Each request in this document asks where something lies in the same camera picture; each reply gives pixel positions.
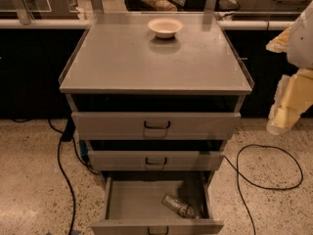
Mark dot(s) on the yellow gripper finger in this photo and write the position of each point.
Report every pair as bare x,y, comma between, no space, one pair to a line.
280,44
293,97

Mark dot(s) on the clear plastic water bottle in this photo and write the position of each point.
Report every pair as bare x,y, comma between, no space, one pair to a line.
182,209

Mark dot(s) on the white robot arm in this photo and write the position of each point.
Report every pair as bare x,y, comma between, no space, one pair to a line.
300,53

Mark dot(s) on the grey drawer cabinet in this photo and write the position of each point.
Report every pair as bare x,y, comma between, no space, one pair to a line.
120,65

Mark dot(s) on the grey bottom drawer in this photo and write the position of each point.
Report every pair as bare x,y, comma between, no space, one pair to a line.
133,205

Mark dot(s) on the grey drawer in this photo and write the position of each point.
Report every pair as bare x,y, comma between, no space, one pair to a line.
155,160
155,126
133,205

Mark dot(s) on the grey middle drawer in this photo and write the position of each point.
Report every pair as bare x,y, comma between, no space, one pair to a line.
155,160

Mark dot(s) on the grey top drawer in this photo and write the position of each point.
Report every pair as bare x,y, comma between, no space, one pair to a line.
155,126

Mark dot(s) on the white paper bowl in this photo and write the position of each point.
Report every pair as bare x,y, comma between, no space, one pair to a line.
165,28

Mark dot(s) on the white horizontal rail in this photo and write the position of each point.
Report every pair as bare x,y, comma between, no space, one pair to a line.
81,24

